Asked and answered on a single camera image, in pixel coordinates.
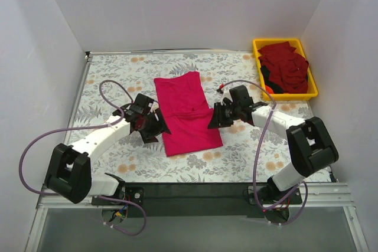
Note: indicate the black and orange garment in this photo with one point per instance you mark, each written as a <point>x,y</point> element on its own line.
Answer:
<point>280,82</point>

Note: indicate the yellow plastic bin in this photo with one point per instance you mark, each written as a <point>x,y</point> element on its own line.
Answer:
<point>312,92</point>

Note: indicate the aluminium frame rail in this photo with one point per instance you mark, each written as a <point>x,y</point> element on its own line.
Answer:
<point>201,217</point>

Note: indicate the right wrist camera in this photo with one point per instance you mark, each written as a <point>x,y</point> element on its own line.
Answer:
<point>224,92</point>

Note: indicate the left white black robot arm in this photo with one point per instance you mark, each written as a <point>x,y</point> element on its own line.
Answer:
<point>69,173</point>

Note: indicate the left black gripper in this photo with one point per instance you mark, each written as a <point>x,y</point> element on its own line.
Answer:
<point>152,125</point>

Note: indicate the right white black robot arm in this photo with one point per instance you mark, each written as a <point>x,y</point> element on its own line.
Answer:
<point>311,147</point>

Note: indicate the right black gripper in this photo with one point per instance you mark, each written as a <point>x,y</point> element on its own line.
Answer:
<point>220,114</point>

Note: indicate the floral patterned table mat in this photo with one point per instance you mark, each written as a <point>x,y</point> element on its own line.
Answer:
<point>113,78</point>

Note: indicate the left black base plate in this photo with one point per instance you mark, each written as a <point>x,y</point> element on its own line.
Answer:
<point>130,193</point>

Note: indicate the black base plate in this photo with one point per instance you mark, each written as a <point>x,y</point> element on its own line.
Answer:
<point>130,193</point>
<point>268,198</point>

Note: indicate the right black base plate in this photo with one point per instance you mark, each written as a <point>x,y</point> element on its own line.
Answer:
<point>268,198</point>

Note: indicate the dark red t-shirt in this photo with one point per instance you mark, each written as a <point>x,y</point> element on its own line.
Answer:
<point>282,56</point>

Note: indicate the magenta pink t-shirt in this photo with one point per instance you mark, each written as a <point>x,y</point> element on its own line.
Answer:
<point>187,115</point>

